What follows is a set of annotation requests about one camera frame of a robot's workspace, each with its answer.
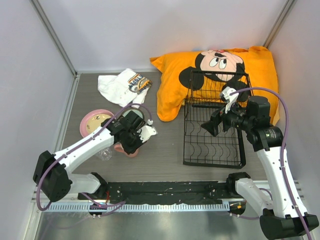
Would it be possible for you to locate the cream floral plate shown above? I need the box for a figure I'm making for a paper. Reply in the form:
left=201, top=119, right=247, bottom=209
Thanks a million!
left=86, top=113, right=111, bottom=134

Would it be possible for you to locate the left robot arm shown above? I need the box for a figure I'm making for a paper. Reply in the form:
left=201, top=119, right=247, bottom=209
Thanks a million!
left=33, top=109, right=157, bottom=202

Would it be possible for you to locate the light green bowl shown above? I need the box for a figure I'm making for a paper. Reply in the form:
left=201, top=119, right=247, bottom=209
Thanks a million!
left=121, top=109, right=133, bottom=118

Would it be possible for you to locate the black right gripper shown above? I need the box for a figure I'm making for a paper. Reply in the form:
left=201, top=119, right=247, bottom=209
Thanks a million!
left=201, top=98, right=254, bottom=137

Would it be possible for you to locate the aluminium frame rail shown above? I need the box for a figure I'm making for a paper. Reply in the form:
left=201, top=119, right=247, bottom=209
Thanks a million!
left=29, top=0, right=81, bottom=96

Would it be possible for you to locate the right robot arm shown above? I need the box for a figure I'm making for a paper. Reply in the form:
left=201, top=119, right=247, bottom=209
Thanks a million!
left=201, top=96, right=319, bottom=240

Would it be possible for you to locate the orange Mickey Mouse pillow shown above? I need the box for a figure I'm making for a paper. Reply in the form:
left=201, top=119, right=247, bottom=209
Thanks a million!
left=150, top=46, right=280, bottom=124

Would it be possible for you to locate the black wire dish rack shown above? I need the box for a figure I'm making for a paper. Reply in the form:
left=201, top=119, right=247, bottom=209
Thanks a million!
left=183, top=69, right=251, bottom=169

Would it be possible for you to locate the clear glass cup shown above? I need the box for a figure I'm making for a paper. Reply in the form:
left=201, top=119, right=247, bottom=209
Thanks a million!
left=95, top=147, right=112, bottom=161

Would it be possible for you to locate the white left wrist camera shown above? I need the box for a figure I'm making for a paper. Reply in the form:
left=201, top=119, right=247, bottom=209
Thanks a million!
left=139, top=119, right=158, bottom=143

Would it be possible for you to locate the white printed t-shirt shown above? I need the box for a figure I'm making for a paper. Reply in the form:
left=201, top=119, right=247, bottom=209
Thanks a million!
left=97, top=68, right=153, bottom=109

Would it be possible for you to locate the pink plate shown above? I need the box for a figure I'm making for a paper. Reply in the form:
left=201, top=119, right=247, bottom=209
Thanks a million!
left=79, top=109, right=114, bottom=138

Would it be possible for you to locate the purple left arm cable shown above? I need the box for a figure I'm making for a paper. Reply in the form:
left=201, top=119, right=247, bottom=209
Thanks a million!
left=36, top=102, right=153, bottom=217

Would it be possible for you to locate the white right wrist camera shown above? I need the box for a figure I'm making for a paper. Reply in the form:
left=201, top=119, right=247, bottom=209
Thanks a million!
left=219, top=86, right=239, bottom=114

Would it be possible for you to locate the pink mug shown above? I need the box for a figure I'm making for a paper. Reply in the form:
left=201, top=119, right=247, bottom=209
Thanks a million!
left=113, top=143, right=139, bottom=158

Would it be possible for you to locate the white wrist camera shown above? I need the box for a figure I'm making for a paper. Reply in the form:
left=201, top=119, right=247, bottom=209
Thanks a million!
left=139, top=119, right=158, bottom=143
left=219, top=86, right=239, bottom=114

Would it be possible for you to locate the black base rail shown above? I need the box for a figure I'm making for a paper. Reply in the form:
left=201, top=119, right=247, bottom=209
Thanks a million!
left=77, top=180, right=256, bottom=205

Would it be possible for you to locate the brown floral bowl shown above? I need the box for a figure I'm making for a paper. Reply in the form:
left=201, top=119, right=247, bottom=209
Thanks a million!
left=120, top=108, right=145, bottom=128

